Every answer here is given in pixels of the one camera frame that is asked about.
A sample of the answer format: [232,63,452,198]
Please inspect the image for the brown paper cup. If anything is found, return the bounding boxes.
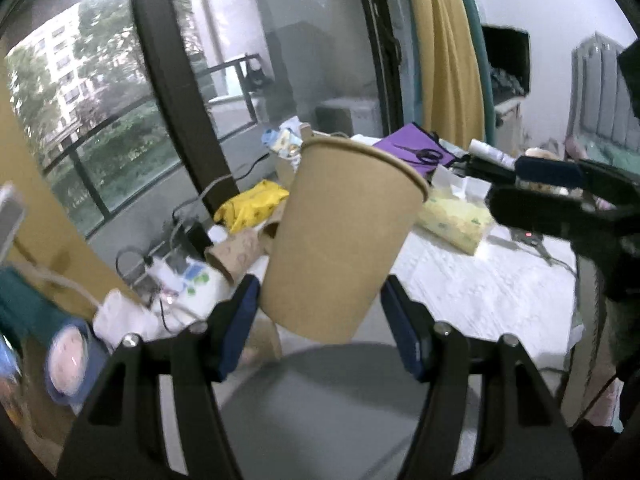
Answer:
[259,138,428,344]

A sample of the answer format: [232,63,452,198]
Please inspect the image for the patterned paper cup middle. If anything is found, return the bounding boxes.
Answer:
[205,229,264,285]

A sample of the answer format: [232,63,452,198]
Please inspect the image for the blue bowl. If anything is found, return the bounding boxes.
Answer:
[44,318,110,413]

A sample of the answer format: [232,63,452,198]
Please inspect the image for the pink bowl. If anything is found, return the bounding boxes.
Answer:
[48,326,87,396]

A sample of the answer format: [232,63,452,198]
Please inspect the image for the white tube bottle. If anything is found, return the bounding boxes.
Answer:
[468,139,515,170]

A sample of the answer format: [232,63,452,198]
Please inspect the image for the white desk lamp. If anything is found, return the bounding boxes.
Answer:
[1,182,162,348]

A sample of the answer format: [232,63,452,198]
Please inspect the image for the yellow tissue pack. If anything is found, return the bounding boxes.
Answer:
[416,166,495,256]

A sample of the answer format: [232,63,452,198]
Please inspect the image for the teal curtain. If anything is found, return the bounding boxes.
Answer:
[0,268,70,347]

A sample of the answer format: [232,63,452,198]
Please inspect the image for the yellow curtain right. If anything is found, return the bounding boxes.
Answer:
[410,0,495,148]

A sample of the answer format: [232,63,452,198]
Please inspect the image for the black scissors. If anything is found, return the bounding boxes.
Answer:
[393,144,444,165]

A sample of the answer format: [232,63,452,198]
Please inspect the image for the white power strip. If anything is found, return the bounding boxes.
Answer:
[146,257,231,318]

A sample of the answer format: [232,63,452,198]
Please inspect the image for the purple cloth bag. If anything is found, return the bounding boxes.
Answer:
[374,122,459,181]

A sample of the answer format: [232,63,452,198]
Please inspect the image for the round grey mat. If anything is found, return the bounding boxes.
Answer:
[219,341,484,480]

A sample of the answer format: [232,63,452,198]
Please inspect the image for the black power adapter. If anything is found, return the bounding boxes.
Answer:
[176,219,214,261]

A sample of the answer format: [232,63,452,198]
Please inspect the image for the yellow plastic bag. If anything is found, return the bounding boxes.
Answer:
[213,180,288,234]

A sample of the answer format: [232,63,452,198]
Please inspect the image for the black balcony railing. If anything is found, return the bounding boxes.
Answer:
[42,53,266,234]

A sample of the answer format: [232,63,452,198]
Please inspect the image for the black window frame post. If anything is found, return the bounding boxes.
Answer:
[130,0,238,214]

